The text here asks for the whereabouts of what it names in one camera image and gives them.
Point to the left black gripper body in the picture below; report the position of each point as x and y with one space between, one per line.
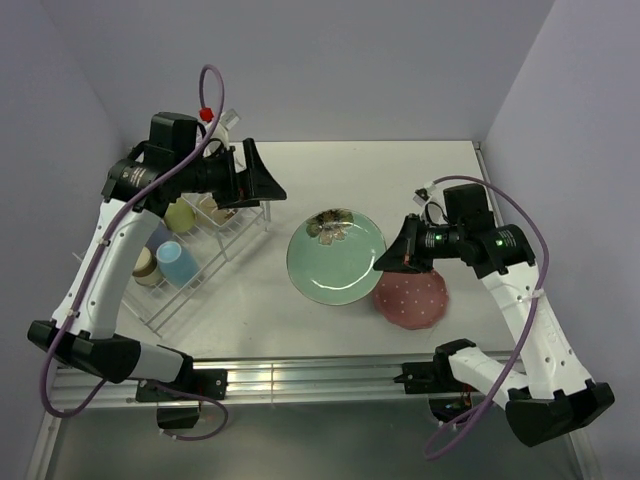
216 175

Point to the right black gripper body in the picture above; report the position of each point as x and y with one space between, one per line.
436 242

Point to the pink polka dot plate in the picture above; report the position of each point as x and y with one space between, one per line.
411 301

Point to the white floral bowl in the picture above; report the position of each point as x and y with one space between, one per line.
209 214

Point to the teal floral plate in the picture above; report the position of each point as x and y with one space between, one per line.
331 255

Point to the yellow green mug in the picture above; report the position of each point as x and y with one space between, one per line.
179 217

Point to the lavender plastic cup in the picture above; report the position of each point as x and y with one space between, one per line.
160 235

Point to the light blue mug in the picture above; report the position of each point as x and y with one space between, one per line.
176 263

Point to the stainless steel cup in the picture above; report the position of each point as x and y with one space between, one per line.
146 271

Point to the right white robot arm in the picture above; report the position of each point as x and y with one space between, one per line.
543 388

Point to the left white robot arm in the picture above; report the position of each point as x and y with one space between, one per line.
137 192

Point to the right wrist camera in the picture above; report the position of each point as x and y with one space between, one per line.
432 212

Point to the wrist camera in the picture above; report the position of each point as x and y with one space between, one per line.
224 123
432 212

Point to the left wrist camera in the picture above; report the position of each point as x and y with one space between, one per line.
224 123

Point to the white wire dish rack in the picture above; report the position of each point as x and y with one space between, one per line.
158 307

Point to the aluminium frame rail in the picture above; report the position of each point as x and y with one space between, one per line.
260 381

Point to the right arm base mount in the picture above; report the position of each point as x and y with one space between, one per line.
435 377

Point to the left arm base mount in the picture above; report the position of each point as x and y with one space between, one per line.
180 395

